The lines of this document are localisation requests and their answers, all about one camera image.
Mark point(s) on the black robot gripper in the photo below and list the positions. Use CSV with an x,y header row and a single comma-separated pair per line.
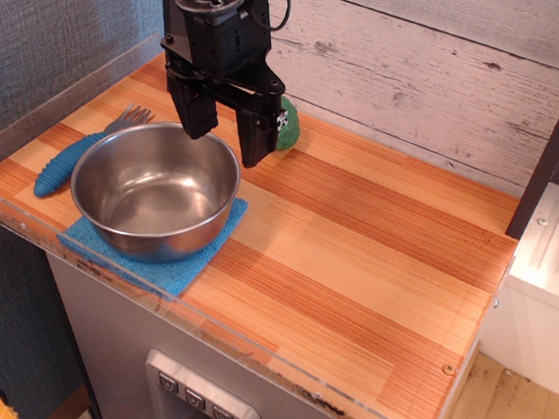
x,y
221,58

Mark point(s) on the blue handled fork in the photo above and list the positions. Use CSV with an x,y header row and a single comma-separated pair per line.
x,y
59,169

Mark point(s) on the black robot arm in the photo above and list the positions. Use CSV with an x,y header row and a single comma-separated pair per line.
x,y
221,59

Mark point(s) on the green toy broccoli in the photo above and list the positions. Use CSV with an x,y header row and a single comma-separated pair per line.
x,y
289,126

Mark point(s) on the stainless steel bowl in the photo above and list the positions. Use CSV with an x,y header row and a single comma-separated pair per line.
x,y
154,194

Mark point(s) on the blue cloth mat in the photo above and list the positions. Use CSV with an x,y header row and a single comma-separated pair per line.
x,y
162,279

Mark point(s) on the clear acrylic table guard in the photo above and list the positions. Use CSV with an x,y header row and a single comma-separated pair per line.
x,y
353,287

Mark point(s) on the silver dispenser panel with buttons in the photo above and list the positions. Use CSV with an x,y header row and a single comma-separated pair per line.
x,y
197,399

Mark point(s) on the white ribbed side cabinet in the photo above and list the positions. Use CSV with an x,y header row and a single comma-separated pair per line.
x,y
521,331

